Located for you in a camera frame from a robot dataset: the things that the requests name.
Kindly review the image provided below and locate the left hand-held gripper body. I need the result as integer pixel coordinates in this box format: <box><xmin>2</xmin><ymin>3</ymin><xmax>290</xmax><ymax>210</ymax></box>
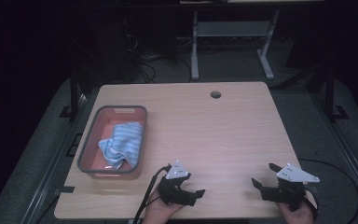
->
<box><xmin>157</xmin><ymin>160</ymin><xmax>192</xmax><ymax>206</ymax></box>

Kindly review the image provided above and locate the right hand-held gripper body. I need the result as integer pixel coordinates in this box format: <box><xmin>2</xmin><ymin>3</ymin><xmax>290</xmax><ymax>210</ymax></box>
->
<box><xmin>260</xmin><ymin>162</ymin><xmax>321</xmax><ymax>213</ymax></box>

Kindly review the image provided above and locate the person's left hand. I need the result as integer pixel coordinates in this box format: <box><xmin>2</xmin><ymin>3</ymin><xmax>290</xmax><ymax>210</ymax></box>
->
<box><xmin>141</xmin><ymin>186</ymin><xmax>185</xmax><ymax>224</ymax></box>

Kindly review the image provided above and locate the person's right hand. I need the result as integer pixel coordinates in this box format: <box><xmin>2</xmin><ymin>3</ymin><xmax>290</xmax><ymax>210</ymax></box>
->
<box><xmin>274</xmin><ymin>189</ymin><xmax>317</xmax><ymax>224</ymax></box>

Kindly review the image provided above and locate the blue striped cloth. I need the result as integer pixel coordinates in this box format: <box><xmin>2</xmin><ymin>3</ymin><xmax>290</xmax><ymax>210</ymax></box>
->
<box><xmin>98</xmin><ymin>121</ymin><xmax>145</xmax><ymax>171</ymax></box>

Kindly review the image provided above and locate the pink basket with grey rim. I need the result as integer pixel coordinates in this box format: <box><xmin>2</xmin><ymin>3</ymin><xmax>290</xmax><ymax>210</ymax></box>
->
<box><xmin>76</xmin><ymin>105</ymin><xmax>149</xmax><ymax>181</ymax></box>

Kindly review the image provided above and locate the black tape strip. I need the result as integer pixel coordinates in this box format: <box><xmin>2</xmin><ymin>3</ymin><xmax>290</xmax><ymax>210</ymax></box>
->
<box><xmin>58</xmin><ymin>185</ymin><xmax>76</xmax><ymax>194</ymax></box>

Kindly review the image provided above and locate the grey metal stand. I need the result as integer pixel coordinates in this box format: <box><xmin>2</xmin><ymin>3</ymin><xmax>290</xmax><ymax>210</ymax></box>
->
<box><xmin>190</xmin><ymin>8</ymin><xmax>281</xmax><ymax>81</ymax></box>

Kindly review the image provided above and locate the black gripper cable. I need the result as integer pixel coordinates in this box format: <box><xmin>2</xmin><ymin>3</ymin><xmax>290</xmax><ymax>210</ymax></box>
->
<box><xmin>131</xmin><ymin>163</ymin><xmax>172</xmax><ymax>224</ymax></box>

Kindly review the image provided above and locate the black floor cable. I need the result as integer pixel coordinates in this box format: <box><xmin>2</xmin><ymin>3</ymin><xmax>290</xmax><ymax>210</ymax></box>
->
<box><xmin>297</xmin><ymin>158</ymin><xmax>358</xmax><ymax>224</ymax></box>

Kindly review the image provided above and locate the aluminium frame rail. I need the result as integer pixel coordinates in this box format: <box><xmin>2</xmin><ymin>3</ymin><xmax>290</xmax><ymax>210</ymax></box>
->
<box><xmin>310</xmin><ymin>92</ymin><xmax>358</xmax><ymax>216</ymax></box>
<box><xmin>21</xmin><ymin>92</ymin><xmax>90</xmax><ymax>224</ymax></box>

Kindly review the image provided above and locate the black metal post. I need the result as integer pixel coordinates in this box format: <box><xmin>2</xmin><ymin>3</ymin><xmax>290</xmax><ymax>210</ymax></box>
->
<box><xmin>59</xmin><ymin>67</ymin><xmax>90</xmax><ymax>119</ymax></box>
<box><xmin>323</xmin><ymin>61</ymin><xmax>351</xmax><ymax>122</ymax></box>

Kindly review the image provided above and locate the tangle of dark cables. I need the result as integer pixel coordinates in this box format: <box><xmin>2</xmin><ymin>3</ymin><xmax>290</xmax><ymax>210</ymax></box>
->
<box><xmin>123</xmin><ymin>31</ymin><xmax>194</xmax><ymax>85</ymax></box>

